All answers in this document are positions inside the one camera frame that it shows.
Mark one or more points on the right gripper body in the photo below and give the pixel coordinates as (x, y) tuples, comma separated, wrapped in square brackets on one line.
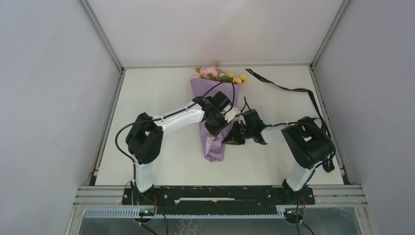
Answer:
[(240, 132)]

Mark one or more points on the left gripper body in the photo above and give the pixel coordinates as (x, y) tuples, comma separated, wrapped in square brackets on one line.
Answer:
[(217, 124)]

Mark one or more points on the pink fake flower stem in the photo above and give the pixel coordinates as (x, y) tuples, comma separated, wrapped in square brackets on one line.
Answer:
[(212, 73), (198, 72)]

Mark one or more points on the pink purple wrapping paper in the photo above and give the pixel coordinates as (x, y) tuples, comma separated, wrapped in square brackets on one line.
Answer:
[(213, 148)]

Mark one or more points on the yellow fake flower stem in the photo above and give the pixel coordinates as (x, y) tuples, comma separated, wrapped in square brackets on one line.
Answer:
[(230, 78), (243, 79)]

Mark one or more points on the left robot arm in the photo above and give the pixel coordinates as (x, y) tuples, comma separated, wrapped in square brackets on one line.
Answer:
[(147, 132)]

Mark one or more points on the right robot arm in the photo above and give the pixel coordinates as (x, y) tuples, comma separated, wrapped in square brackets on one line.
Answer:
[(310, 145)]

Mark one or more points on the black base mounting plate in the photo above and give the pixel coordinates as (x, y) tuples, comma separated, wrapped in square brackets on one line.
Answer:
[(217, 199)]

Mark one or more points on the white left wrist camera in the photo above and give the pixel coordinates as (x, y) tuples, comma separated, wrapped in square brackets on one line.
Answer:
[(230, 112)]

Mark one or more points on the white cable duct rail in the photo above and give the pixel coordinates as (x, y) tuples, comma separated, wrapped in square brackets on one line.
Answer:
[(147, 213)]

